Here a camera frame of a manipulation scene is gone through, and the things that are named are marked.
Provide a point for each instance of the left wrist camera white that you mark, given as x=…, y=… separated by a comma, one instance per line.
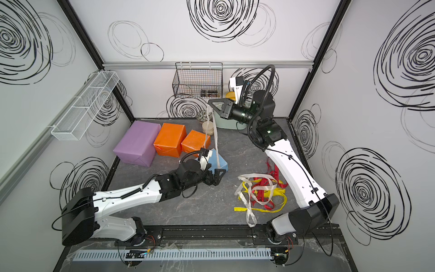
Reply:
x=204, y=156

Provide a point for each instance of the orange box red ribbon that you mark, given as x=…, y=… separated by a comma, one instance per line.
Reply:
x=169, y=139

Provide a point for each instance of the black wire basket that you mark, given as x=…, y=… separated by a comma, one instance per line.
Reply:
x=191, y=77

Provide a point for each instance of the patterned ceramic bowl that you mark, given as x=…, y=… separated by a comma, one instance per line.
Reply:
x=204, y=116

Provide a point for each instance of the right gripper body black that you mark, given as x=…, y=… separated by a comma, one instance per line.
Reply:
x=241, y=114

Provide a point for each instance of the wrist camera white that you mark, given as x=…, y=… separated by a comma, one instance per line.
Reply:
x=238, y=85
x=204, y=156

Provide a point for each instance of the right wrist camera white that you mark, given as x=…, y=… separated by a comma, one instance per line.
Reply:
x=238, y=85

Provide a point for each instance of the blue gift box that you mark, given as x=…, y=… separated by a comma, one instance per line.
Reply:
x=217, y=161

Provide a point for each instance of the purple gift box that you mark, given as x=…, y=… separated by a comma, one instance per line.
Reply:
x=137, y=145

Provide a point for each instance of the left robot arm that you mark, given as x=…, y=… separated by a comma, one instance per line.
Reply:
x=90, y=215

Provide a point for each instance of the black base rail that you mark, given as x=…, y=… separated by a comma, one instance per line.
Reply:
x=240, y=234

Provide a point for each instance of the grey slotted cable duct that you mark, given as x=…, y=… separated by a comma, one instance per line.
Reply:
x=173, y=254

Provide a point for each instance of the spice jars in basket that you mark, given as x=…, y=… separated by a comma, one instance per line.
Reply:
x=209, y=93

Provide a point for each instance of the yellow ribbon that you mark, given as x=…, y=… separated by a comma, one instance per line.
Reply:
x=263, y=200

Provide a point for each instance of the mint green toaster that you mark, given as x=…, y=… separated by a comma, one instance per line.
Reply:
x=228, y=124

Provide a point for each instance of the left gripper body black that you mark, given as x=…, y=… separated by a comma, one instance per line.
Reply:
x=201, y=177

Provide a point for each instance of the small jar with beige lid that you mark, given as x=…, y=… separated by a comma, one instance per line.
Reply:
x=208, y=127

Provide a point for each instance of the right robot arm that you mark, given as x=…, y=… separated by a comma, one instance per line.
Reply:
x=254, y=106

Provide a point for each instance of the white mesh wall shelf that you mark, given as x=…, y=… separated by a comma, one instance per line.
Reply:
x=95, y=104

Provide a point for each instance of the rear yellow sponge toast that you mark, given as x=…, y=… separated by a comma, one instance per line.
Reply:
x=231, y=95

